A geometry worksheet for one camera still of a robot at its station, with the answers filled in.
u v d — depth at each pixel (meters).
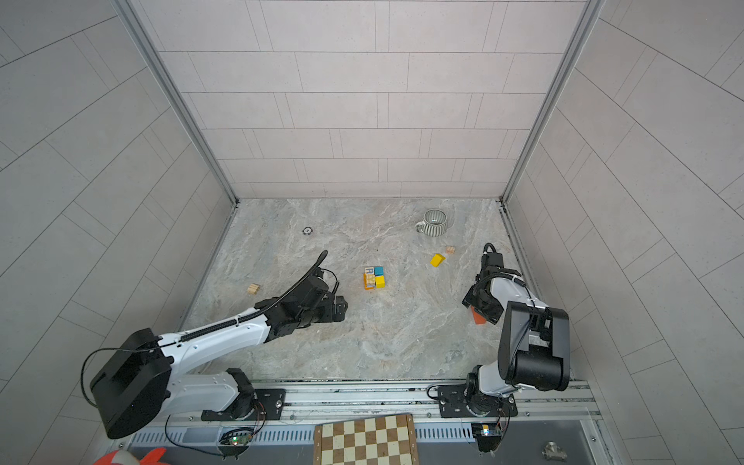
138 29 0.73
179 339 0.45
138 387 0.39
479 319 0.81
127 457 0.59
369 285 0.90
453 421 0.69
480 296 0.80
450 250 0.99
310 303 0.64
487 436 0.68
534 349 0.44
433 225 1.02
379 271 0.94
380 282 0.91
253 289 0.91
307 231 1.08
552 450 0.64
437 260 0.99
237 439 0.64
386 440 0.64
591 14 0.71
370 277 0.91
